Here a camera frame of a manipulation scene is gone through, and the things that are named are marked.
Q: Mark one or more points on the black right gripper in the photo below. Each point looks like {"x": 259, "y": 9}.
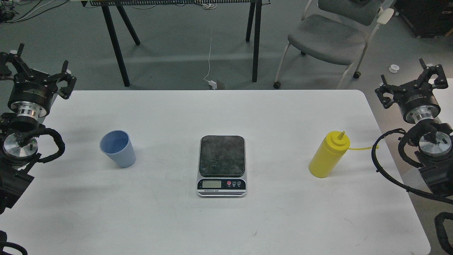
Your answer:
{"x": 417, "y": 101}

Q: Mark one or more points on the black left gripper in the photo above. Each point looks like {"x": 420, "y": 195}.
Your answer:
{"x": 30, "y": 94}

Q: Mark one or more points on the yellow squeeze bottle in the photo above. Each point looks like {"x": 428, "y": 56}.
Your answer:
{"x": 332, "y": 148}

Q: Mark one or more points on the blue ribbed plastic cup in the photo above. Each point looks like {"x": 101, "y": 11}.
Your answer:
{"x": 117, "y": 145}

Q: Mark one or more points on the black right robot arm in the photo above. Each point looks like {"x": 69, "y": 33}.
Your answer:
{"x": 427, "y": 146}

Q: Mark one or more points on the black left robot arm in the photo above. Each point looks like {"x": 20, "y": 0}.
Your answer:
{"x": 19, "y": 147}

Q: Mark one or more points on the digital kitchen scale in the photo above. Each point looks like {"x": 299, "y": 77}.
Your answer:
{"x": 222, "y": 167}

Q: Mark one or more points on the black cabinet in corner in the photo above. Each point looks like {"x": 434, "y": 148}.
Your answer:
{"x": 426, "y": 18}

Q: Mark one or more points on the grey office chair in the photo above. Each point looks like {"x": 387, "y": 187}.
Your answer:
{"x": 333, "y": 41}

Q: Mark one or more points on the black-legged background table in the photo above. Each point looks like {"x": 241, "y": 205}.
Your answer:
{"x": 182, "y": 22}

